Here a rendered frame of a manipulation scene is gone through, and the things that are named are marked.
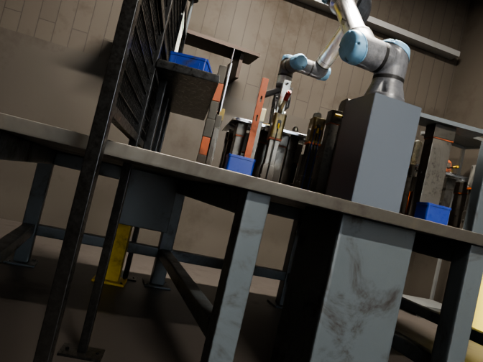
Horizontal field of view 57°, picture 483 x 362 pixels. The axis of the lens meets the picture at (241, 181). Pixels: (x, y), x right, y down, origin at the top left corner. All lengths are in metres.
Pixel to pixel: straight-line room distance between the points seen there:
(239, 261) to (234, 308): 0.14
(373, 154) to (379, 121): 0.12
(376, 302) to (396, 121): 0.64
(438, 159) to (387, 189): 0.52
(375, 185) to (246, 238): 0.54
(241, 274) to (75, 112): 3.20
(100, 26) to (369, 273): 3.53
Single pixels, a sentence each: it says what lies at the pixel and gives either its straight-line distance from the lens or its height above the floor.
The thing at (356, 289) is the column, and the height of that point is 0.42.
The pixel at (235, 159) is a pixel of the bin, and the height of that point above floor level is 0.77.
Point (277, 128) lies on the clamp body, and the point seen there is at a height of 0.98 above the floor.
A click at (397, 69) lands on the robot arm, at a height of 1.22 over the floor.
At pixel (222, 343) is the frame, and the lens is 1.42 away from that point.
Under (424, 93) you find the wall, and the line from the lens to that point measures 5.60.
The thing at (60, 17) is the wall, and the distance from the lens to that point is 4.53.
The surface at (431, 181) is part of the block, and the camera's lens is 2.13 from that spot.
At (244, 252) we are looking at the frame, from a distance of 1.36.
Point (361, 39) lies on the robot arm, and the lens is 1.72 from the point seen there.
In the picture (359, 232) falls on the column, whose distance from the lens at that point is 1.57.
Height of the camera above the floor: 0.62
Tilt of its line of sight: 2 degrees up
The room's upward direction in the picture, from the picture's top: 13 degrees clockwise
